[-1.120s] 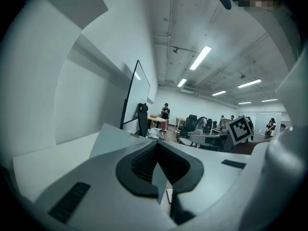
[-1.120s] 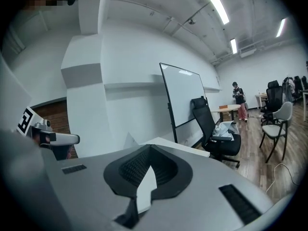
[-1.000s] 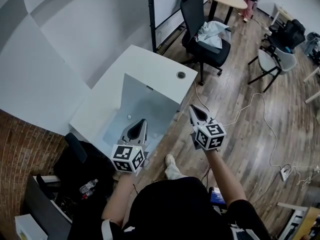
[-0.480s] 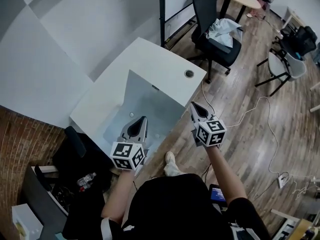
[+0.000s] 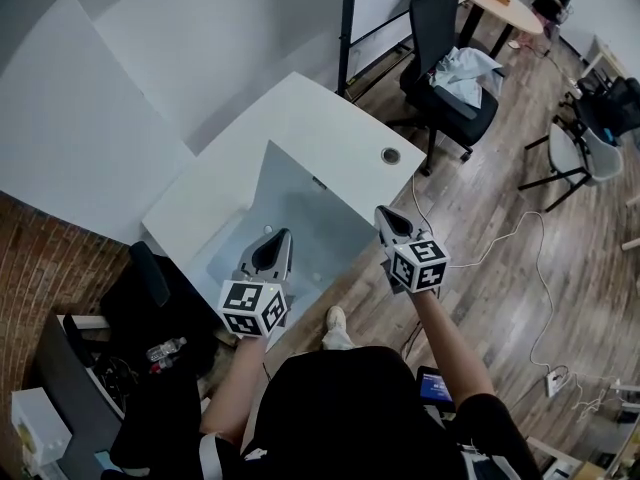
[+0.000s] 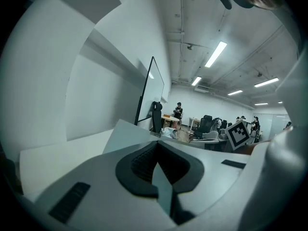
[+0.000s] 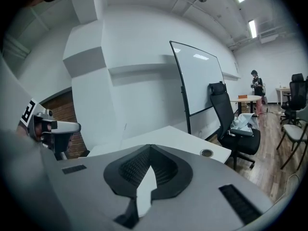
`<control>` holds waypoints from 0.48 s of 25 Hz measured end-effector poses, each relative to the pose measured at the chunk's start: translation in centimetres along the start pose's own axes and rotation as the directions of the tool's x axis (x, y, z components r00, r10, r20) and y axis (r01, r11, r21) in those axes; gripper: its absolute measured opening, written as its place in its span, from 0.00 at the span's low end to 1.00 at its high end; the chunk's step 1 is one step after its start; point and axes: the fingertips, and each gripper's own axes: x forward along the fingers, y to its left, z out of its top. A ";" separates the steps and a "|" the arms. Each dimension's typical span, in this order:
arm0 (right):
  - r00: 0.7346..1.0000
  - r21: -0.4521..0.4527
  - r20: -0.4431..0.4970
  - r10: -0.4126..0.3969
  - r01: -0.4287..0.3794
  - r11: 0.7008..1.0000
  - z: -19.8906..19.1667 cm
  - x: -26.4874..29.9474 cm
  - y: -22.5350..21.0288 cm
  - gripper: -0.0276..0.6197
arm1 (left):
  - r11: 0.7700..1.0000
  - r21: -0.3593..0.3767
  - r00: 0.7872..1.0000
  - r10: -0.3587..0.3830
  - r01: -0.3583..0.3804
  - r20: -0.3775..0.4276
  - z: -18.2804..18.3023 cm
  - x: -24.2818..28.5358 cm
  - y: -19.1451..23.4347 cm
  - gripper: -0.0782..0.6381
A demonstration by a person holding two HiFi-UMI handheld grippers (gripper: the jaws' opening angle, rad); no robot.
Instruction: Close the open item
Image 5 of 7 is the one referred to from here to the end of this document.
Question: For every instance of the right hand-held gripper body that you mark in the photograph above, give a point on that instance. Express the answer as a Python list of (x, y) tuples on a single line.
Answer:
[(417, 265)]

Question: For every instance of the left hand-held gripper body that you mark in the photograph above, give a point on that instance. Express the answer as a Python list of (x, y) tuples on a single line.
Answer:
[(252, 308)]

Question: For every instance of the grey laptop item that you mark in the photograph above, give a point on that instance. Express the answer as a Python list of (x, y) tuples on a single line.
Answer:
[(320, 218)]

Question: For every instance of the person's right forearm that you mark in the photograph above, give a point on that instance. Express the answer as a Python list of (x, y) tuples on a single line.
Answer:
[(450, 348)]

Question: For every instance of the person's left forearm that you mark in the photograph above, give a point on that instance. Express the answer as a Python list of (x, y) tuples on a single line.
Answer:
[(235, 393)]

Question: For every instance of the person's white shoe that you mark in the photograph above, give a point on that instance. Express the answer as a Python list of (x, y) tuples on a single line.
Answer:
[(336, 318)]

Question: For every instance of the person's beige trouser leg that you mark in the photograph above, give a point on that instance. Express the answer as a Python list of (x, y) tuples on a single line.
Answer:
[(337, 339)]

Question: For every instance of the clear water bottle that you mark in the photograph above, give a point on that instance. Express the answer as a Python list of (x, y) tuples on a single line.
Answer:
[(165, 349)]

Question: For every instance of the black padded chair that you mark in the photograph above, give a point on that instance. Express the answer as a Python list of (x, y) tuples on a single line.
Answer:
[(150, 278)]

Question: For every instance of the small red-capped bottle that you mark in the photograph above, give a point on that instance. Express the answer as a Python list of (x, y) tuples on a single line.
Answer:
[(162, 365)]

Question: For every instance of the black device blue screen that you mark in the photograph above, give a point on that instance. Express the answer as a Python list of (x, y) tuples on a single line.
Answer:
[(434, 388)]

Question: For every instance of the person's black shirt torso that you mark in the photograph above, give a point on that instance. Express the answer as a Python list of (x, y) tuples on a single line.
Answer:
[(360, 418)]

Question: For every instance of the white shell chair black legs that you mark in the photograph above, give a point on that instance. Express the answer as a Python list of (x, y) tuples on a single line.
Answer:
[(562, 150)]

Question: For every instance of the light blue cloth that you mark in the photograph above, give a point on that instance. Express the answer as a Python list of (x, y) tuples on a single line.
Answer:
[(465, 75)]

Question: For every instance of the black monitor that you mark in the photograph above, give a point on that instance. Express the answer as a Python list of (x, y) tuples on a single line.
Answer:
[(70, 383)]

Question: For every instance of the black mesh office chair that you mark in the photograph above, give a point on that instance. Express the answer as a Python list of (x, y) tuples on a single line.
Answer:
[(435, 23)]

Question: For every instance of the white box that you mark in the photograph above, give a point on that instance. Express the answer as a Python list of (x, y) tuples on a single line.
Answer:
[(37, 428)]

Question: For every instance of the black chair with bag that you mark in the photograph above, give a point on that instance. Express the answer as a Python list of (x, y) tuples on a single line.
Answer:
[(615, 105)]

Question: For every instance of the round wooden table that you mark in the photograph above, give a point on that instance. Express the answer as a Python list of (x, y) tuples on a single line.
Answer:
[(505, 10)]

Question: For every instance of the small white desk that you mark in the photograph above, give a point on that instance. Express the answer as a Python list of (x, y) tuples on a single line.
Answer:
[(602, 55)]

